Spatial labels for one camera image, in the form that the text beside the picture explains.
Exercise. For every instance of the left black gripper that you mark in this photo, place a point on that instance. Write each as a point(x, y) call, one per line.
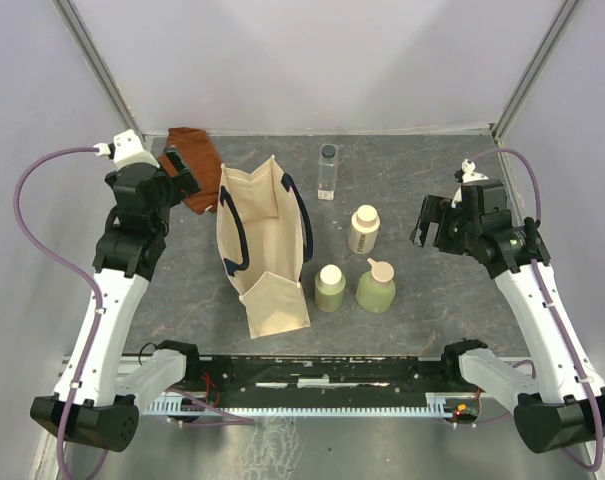
point(185, 183)

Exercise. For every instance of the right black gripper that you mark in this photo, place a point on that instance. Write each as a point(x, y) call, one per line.
point(436, 209)

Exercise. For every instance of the cream lotion bottle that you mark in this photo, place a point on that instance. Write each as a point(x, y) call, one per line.
point(365, 223)

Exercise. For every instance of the green pump dispenser bottle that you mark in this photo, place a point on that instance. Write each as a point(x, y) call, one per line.
point(376, 288)

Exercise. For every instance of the cream canvas tote bag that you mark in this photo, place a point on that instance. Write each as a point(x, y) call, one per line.
point(264, 238)

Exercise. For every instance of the green bottle round cap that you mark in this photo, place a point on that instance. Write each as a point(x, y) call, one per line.
point(330, 284)

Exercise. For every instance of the clear bottle black cap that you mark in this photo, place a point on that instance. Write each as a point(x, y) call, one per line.
point(327, 172)

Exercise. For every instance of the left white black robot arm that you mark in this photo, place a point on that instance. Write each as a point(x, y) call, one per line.
point(90, 405)

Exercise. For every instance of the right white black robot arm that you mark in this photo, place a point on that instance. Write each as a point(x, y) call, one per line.
point(564, 404)

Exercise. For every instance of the brown folded cloth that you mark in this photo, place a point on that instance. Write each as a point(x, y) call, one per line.
point(198, 153)

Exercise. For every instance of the small green circuit board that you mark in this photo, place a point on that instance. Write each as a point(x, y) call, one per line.
point(466, 410)

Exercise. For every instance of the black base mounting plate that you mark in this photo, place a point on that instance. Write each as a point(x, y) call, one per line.
point(222, 374)

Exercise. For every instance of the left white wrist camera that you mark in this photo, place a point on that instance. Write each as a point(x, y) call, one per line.
point(126, 149)

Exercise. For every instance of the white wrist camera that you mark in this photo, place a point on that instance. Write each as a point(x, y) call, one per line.
point(466, 174)
point(126, 149)

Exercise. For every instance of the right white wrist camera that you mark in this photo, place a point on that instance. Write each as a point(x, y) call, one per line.
point(466, 174)

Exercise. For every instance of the left aluminium frame post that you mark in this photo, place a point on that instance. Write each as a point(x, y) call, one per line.
point(72, 18)

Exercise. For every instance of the aluminium frame post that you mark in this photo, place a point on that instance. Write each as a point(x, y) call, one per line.
point(72, 18)
point(535, 66)

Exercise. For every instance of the white slotted cable duct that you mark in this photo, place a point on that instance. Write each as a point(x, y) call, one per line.
point(391, 402)

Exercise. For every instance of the right aluminium frame post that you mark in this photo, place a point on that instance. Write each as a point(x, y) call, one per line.
point(535, 66)

